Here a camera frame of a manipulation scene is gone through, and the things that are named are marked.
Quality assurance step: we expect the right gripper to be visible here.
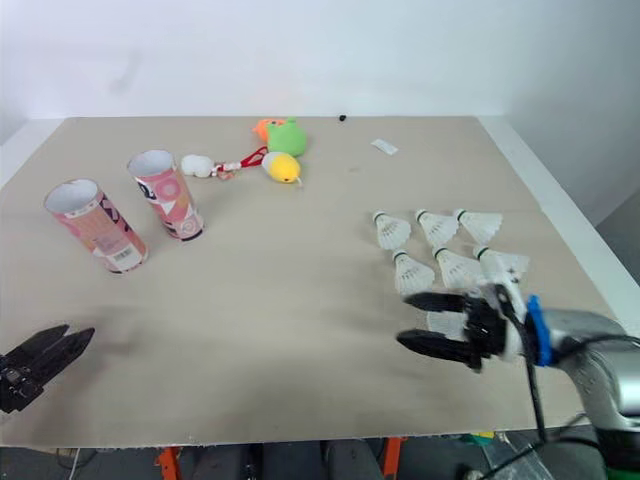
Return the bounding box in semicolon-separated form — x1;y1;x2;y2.
396;284;508;373

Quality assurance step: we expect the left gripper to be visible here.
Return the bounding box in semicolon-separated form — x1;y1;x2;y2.
0;324;96;414

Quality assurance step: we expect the white shuttlecock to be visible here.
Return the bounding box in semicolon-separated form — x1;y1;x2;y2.
431;245;484;291
391;249;436;297
471;244;532;282
371;210;413;251
425;311;470;338
453;208;504;247
414;208;460;249

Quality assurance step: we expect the pink patterned tube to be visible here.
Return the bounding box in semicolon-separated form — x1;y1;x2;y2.
43;178;150;274
126;149;206;243

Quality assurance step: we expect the orange table leg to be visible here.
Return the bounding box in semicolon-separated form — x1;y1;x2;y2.
154;445;182;480
383;436;409;480

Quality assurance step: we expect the robot body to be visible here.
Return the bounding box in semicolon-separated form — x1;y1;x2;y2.
187;435;454;480

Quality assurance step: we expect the yellow plush toy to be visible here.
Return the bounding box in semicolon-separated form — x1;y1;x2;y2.
260;151;305;189

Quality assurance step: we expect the white plush pompom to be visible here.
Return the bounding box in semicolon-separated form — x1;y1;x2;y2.
180;153;241;180

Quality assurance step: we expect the green plush toy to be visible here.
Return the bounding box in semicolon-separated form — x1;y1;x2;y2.
265;117;309;158

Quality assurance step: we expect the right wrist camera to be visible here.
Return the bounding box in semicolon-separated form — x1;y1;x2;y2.
477;272;532;363

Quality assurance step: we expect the black cable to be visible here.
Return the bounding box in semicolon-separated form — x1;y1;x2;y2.
494;283;640;449

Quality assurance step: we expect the red strap loop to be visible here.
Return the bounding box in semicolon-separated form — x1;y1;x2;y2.
239;146;269;170

